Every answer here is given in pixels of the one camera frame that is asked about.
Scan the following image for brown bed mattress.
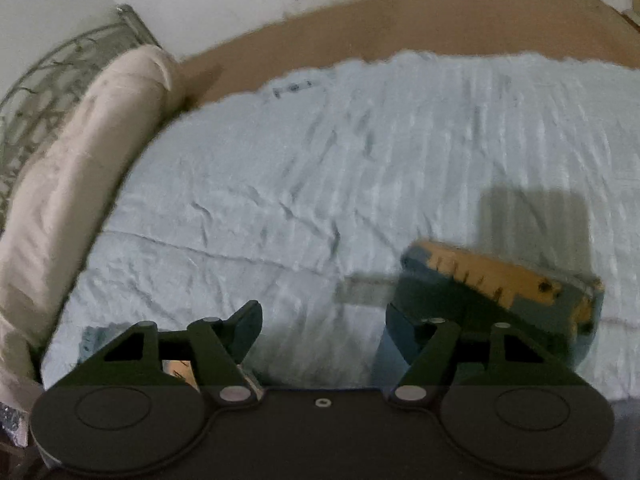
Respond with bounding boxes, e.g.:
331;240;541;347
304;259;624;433
180;0;640;111

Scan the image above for grey sparkly object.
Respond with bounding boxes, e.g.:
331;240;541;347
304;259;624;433
0;400;32;448

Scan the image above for grey metal headboard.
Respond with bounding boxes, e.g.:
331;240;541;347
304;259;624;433
0;4;163;211

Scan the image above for cream rolled pillow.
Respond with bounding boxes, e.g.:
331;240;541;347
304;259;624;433
0;44;187;392

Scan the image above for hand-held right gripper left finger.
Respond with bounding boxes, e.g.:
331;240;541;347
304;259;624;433
89;300;264;407

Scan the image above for blue pants with orange print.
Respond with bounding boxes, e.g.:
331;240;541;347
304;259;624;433
377;239;606;386

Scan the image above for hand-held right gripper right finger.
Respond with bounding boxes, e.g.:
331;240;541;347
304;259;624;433
384;302;582;407

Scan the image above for light blue blanket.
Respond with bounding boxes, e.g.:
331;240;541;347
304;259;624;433
40;50;640;401

